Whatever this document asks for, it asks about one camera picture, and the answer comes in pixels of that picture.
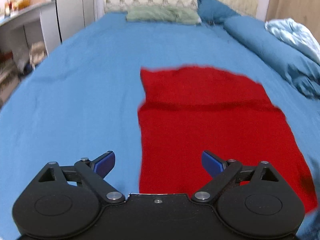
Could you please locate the red knit garment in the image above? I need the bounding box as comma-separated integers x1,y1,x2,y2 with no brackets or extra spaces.
138,66,318,212

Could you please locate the blue bed sheet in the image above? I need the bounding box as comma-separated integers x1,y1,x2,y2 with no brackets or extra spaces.
1,13,319,239

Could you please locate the blue rolled duvet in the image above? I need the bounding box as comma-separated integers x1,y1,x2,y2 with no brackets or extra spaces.
223,16,319,99

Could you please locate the white desk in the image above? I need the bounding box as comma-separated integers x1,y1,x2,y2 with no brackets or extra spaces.
1,0,62,73

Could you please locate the light blue blanket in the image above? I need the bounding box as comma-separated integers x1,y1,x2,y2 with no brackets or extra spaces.
265,18,319,64

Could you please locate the dark blue pillow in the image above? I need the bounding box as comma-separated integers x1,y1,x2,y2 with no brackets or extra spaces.
197,0,240,24

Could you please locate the green pillow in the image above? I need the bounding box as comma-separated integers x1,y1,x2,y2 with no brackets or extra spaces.
126,5,202,25

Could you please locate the white wardrobe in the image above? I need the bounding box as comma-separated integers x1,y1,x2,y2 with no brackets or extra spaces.
55,0,96,42

